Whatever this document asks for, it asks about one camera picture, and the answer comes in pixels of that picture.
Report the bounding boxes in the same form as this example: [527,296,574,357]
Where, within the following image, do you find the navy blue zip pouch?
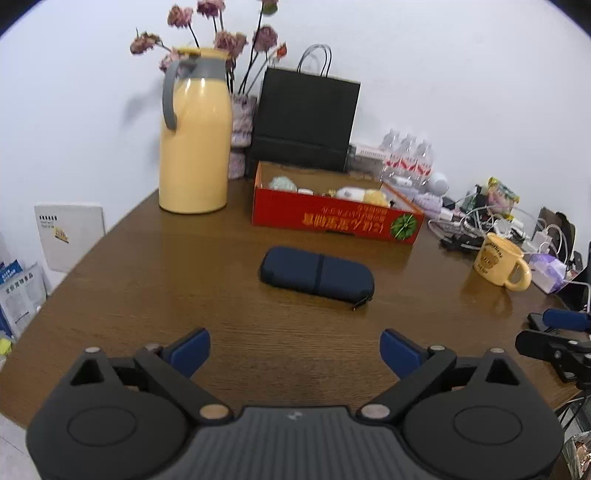
[259,246,375,309]

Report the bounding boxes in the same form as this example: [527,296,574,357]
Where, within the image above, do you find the black phone on table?
[527,313,554,333]

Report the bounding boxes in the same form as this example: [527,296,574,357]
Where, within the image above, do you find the black tablet stand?
[558,255,590,312]

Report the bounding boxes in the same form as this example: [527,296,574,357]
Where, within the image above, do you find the purple tissue pack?
[528,253,566,294]

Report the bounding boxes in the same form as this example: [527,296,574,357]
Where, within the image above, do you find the yellow bear mug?
[473,233,532,292]

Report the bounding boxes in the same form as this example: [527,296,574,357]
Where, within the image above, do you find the colourful snack packet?
[486,177,520,218]

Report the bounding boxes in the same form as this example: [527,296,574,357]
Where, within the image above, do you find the lavender ribbed pouch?
[413,192,443,218]

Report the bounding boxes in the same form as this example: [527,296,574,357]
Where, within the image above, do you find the white booklet left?
[34,203,105,274]

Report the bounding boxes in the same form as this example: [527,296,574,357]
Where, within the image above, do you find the yellow white plush toy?
[325,186,390,208]

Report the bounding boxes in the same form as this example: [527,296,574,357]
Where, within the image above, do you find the white round gadget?
[427,172,450,197]

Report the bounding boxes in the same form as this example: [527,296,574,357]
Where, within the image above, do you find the red cardboard box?
[252,162,425,244]

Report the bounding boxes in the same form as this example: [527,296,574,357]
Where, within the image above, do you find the right water bottle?
[415,141,434,185]

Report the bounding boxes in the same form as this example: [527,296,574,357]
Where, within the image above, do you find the water bottle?
[379,129,401,181]
[398,134,418,181]
[415,141,434,185]

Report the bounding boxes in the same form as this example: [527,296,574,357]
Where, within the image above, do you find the middle water bottle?
[398,134,418,181]

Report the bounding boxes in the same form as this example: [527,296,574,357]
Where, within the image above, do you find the left water bottle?
[379,129,401,181]

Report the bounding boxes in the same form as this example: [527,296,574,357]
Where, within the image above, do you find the pale green ceramic item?
[267,176,298,192]

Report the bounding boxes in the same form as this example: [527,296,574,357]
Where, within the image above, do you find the white flat box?
[351,144,389,161]

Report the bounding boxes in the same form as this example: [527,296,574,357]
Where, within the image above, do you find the yellow thermos jug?
[158,47,232,214]

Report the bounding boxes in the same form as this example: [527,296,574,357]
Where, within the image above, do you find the purple textured vase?
[228,94,257,180]

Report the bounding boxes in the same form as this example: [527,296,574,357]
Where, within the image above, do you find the black paper bag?
[245,44,361,178]

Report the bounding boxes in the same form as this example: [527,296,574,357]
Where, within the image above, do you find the dried pink flowers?
[129,0,289,97]

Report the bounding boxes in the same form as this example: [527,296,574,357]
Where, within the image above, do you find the tangle of white cables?
[427,202,591,315]

